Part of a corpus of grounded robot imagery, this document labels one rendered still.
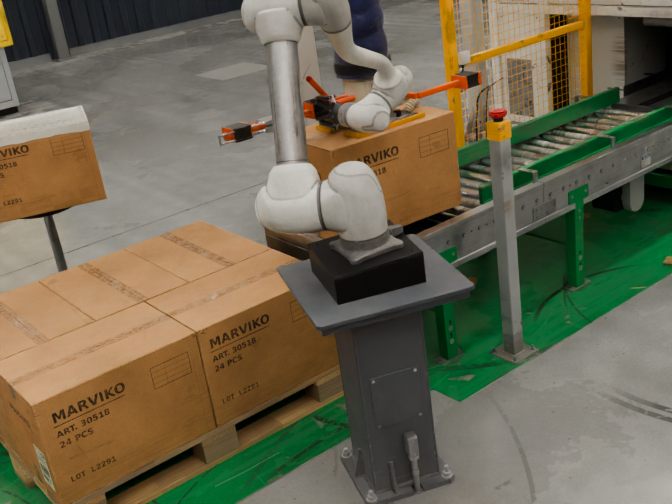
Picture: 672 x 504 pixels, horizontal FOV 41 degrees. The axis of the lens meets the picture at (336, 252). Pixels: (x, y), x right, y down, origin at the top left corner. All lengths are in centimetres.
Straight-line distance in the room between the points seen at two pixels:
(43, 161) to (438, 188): 192
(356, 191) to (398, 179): 92
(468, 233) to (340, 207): 111
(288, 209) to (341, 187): 18
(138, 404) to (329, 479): 71
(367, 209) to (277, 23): 62
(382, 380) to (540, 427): 75
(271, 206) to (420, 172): 104
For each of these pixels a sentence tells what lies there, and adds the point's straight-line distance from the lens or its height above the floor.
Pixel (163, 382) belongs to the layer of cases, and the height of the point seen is 41.
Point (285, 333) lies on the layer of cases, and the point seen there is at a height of 38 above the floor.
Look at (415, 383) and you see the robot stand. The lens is 293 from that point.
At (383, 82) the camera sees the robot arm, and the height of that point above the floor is 124.
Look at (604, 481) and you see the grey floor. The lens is 314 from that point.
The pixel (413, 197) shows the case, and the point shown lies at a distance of 362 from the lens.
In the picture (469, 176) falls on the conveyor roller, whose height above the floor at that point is 54.
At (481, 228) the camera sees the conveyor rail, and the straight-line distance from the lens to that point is 373.
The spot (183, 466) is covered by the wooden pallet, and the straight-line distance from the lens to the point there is 342.
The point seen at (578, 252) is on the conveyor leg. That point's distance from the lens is 429.
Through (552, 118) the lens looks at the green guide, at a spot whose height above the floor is 61.
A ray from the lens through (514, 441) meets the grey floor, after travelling 331.
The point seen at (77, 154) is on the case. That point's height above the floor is 87.
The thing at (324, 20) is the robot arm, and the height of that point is 153.
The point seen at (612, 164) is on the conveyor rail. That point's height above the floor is 53.
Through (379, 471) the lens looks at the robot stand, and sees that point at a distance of 306.
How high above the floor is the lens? 192
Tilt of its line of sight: 23 degrees down
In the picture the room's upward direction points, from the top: 8 degrees counter-clockwise
